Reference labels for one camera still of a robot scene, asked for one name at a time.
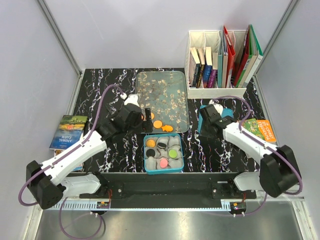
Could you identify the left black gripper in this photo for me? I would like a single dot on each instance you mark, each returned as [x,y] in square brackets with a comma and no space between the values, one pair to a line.
[147,126]

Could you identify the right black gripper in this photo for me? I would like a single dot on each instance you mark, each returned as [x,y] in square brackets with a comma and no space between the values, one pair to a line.
[203,131]

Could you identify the teal tin lid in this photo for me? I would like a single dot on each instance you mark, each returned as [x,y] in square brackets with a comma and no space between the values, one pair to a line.
[226,112]

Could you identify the green round cookie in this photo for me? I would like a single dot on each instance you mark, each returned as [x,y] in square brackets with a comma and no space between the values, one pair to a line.
[172,153]

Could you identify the pink round cookie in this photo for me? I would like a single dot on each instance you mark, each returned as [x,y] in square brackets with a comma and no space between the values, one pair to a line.
[163,163]

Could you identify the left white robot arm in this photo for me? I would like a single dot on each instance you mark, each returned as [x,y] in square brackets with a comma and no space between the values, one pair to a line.
[49,182]

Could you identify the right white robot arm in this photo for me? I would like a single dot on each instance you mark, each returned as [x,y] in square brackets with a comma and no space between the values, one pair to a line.
[278,169]

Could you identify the orange fish cookie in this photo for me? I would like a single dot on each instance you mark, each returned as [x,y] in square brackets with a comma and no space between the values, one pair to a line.
[167,128]

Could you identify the floral glass tray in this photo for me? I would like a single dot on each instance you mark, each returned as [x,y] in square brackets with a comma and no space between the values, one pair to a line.
[165,93]

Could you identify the teal cookie tin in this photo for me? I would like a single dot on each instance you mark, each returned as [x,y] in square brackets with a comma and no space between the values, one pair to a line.
[152,164]

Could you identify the purple paperback book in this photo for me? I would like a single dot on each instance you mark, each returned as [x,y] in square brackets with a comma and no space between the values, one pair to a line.
[214,71]

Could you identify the orange treehouse book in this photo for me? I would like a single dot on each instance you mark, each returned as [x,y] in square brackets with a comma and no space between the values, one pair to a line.
[260,128]

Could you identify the blue paperback book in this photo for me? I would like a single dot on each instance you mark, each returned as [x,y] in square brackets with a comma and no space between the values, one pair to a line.
[207,66]

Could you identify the teal folder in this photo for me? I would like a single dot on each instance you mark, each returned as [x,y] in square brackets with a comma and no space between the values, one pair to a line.
[220,61]

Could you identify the red folder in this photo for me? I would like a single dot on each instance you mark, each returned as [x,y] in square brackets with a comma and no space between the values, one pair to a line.
[230,51]

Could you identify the green folder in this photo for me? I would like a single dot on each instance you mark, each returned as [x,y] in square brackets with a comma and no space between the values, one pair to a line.
[248,59]

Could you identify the white book organizer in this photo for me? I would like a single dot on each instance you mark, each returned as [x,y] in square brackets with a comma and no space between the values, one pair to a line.
[202,39]

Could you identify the book under Animal Farm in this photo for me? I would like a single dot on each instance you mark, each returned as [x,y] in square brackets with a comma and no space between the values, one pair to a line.
[76,169]

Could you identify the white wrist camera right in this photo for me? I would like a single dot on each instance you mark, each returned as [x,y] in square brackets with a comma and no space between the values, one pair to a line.
[218,107]

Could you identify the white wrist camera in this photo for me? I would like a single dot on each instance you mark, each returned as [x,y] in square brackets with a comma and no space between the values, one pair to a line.
[218,107]
[130,99]

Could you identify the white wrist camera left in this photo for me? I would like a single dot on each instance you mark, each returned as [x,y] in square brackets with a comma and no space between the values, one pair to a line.
[130,99]

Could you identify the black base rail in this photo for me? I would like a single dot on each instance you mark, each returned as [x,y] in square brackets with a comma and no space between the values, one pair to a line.
[169,191]

